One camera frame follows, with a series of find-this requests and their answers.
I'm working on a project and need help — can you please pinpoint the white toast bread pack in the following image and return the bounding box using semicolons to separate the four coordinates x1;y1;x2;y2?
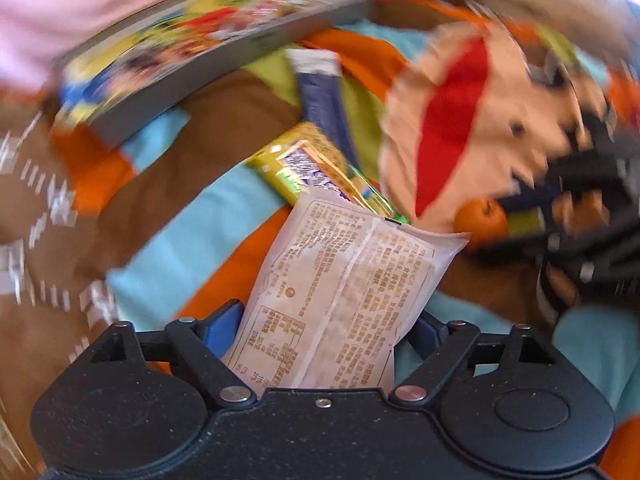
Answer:
224;190;468;394

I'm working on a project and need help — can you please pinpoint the orange tangerine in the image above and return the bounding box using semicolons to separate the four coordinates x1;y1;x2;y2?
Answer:
452;198;509;252

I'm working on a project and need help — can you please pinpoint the brown patterned fabric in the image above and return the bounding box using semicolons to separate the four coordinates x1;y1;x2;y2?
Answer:
1;93;105;479

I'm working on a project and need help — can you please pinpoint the yellow purple snack bar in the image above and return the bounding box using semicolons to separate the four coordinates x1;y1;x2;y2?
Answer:
246;122;409;223

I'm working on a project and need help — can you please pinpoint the dark blue snack stick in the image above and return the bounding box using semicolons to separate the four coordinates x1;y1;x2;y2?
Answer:
285;48;359;169

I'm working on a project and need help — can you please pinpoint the grey cartoon tray box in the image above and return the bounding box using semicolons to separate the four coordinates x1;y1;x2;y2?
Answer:
51;0;372;148

